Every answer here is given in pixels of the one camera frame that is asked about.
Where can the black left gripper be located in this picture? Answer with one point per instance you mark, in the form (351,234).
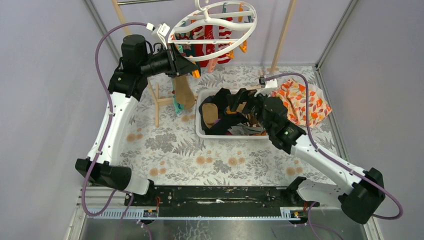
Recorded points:
(173,61)

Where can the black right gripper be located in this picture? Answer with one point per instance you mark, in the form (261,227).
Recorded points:
(243,95)

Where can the brown ribbed sock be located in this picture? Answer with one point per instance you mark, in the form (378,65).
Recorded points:
(183,93)

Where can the green and blue sock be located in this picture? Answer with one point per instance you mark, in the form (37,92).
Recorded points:
(178,108)

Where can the white round clip hanger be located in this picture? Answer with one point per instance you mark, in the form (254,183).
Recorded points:
(215,31)

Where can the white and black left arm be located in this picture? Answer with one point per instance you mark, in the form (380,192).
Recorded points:
(130,78)

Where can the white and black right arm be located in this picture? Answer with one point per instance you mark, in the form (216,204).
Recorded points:
(356,191)

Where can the black sock in basket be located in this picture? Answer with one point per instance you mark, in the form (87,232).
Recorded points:
(225,120)

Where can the orange floral cloth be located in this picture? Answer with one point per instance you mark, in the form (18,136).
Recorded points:
(306,105)

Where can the floral table mat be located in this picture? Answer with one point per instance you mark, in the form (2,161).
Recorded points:
(173,153)

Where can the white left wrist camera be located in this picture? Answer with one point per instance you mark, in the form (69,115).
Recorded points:
(159,32)

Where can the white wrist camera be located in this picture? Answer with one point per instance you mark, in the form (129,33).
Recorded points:
(159,32)
(268,83)

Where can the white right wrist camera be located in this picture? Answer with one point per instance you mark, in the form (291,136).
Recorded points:
(268,83)

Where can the wooden drying rack frame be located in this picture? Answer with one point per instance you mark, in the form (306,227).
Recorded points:
(158,101)

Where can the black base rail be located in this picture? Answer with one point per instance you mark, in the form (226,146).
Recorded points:
(219,201)

